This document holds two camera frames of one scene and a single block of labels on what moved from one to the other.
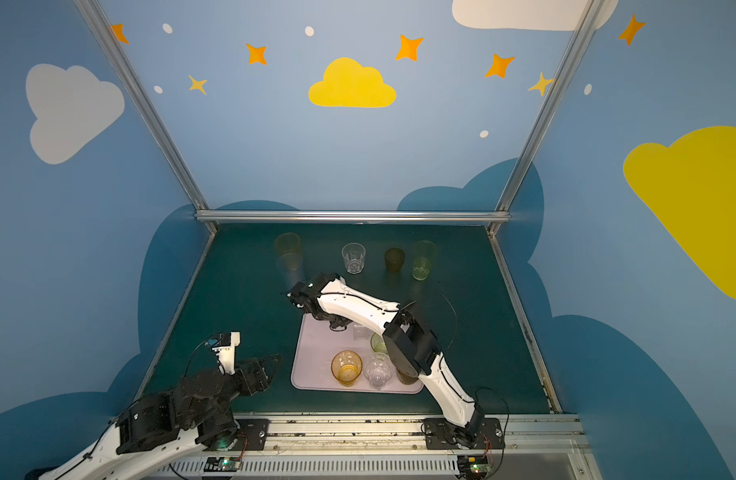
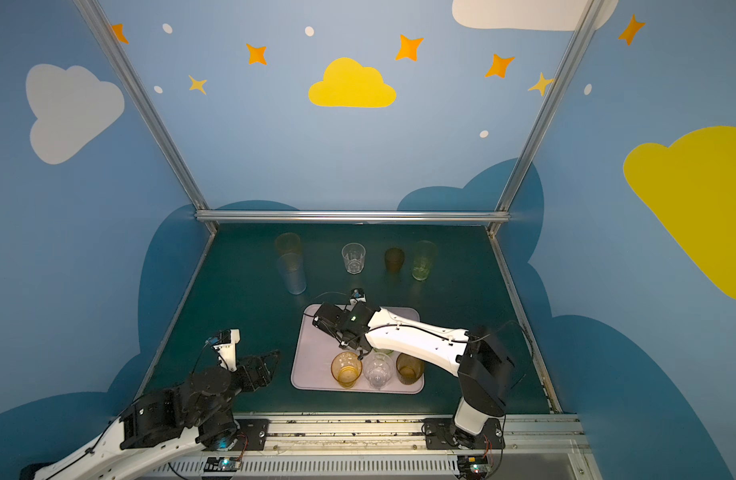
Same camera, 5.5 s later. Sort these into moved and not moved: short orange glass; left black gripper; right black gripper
Moved: right black gripper
Not moved: short orange glass; left black gripper
